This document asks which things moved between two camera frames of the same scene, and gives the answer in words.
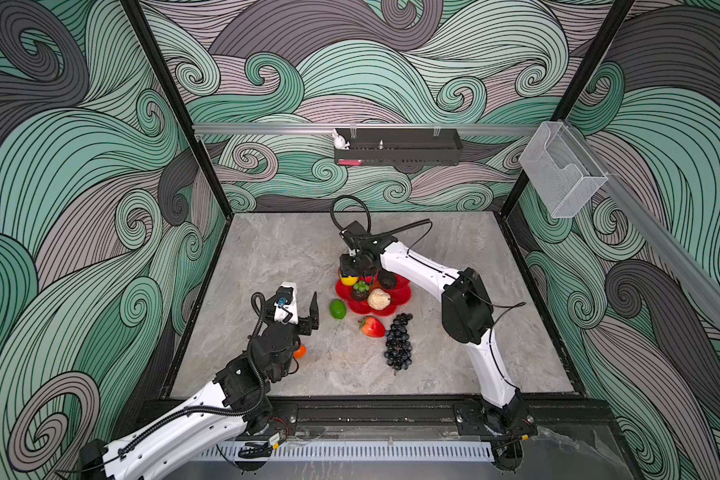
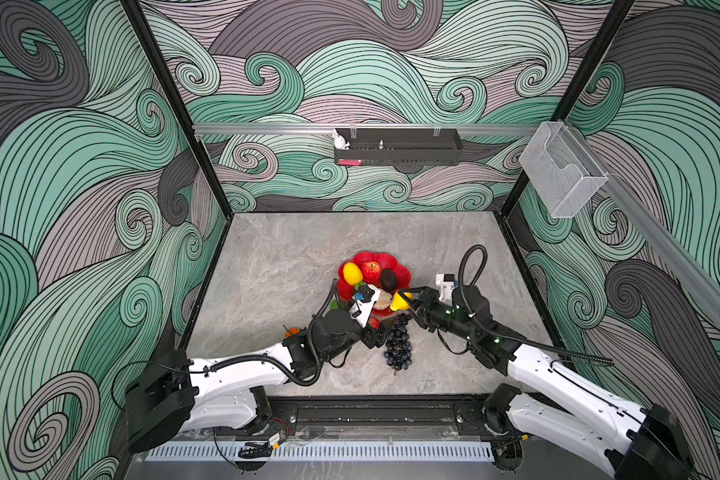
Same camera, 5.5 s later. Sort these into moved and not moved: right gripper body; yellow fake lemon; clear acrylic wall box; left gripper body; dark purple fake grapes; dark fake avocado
Moved: right gripper body; left gripper body
Not moved: clear acrylic wall box; yellow fake lemon; dark fake avocado; dark purple fake grapes
